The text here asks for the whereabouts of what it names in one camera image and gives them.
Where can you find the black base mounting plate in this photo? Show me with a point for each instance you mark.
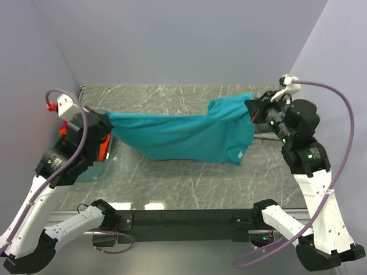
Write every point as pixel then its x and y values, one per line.
pixel 190 225

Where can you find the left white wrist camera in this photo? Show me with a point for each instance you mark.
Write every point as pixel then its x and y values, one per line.
pixel 65 107

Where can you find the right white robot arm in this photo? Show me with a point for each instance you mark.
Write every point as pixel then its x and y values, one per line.
pixel 326 244

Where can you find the translucent blue plastic basin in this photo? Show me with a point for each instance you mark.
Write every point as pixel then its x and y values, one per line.
pixel 93 170

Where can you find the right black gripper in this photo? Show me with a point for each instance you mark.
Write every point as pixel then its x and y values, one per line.
pixel 257 107

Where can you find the teal t-shirt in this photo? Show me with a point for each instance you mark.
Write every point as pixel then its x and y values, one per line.
pixel 222 135

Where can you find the orange t-shirt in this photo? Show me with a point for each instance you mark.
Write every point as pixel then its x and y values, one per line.
pixel 103 147

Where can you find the magenta t-shirt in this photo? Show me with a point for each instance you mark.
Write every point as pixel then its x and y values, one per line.
pixel 64 125

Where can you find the folded dark grey t-shirt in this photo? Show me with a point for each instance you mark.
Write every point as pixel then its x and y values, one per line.
pixel 263 134

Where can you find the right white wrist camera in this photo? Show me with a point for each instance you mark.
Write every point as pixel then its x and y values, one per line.
pixel 288 85

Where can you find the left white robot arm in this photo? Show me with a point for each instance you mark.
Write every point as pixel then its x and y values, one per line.
pixel 28 245

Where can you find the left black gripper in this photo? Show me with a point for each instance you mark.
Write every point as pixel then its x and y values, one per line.
pixel 105 123

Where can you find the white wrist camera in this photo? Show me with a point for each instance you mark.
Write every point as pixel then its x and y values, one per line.
pixel 288 85
pixel 65 107

